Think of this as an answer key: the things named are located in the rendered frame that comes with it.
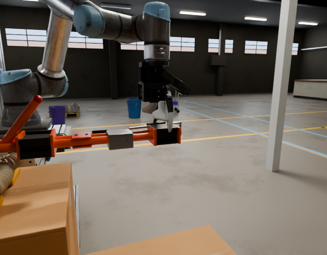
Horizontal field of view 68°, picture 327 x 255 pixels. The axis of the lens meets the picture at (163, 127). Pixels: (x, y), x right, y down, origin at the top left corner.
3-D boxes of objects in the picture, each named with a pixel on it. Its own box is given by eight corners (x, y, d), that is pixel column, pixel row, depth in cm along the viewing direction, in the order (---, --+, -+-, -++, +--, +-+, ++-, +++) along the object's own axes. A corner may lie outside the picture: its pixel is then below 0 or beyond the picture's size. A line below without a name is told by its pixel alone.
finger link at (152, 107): (138, 117, 83) (142, 96, 76) (155, 116, 85) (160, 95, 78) (140, 123, 81) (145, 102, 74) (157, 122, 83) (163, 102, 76)
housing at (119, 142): (109, 151, 67) (108, 135, 66) (106, 144, 73) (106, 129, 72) (133, 148, 69) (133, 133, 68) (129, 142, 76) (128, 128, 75)
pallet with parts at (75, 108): (82, 116, 721) (81, 104, 713) (49, 118, 688) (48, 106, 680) (79, 111, 834) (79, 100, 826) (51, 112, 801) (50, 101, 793)
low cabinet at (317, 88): (362, 99, 1213) (366, 80, 1193) (326, 100, 1134) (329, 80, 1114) (325, 95, 1397) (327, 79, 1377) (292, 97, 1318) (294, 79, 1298)
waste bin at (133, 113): (139, 116, 732) (139, 96, 719) (144, 118, 691) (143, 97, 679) (124, 117, 716) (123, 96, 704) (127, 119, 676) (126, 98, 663)
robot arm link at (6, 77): (-2, 101, 103) (-7, 69, 100) (30, 98, 114) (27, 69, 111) (9, 103, 96) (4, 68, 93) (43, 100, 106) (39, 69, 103)
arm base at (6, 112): (6, 121, 111) (3, 99, 109) (43, 119, 116) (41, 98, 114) (-4, 128, 97) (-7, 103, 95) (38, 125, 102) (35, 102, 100)
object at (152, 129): (154, 146, 70) (154, 129, 69) (147, 139, 77) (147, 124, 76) (180, 143, 73) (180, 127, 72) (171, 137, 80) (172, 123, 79)
